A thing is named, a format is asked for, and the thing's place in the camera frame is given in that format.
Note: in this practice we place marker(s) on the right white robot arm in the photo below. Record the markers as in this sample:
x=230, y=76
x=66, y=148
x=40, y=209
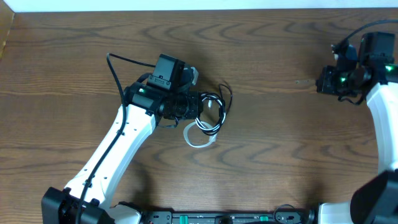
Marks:
x=369, y=73

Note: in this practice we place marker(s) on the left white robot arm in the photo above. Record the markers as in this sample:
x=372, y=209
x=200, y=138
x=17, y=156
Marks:
x=163, y=93

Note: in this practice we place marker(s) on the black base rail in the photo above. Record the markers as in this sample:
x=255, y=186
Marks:
x=285, y=214

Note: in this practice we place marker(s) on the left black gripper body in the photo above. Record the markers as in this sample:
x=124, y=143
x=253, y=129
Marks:
x=195, y=104

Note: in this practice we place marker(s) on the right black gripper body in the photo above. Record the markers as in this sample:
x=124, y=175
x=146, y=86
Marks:
x=337, y=82

